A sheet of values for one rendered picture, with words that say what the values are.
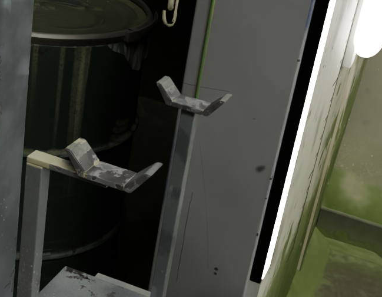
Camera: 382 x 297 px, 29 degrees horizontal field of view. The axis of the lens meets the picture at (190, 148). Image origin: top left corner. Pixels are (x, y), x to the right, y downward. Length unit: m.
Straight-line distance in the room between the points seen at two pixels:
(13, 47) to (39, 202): 0.16
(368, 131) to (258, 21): 1.62
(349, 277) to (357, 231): 0.20
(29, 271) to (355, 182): 2.06
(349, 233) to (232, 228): 1.44
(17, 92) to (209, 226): 0.60
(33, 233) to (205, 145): 0.59
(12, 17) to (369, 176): 2.08
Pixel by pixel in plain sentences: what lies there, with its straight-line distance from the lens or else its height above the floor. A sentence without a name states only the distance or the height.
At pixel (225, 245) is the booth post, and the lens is 1.30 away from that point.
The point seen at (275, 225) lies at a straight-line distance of 1.27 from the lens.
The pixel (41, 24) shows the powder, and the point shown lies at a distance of 1.79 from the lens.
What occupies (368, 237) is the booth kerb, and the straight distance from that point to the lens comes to 2.69.
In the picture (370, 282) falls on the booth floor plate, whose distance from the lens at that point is 2.58.
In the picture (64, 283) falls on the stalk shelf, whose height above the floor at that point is 0.79.
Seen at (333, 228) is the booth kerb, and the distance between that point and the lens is 2.70.
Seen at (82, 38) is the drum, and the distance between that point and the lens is 1.67.
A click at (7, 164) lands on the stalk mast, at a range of 0.80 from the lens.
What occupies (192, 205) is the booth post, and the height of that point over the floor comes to 0.76.
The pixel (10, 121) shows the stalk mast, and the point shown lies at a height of 1.07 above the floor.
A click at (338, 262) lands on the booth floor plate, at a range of 2.63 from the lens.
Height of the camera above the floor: 1.39
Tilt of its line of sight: 25 degrees down
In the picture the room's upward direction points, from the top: 10 degrees clockwise
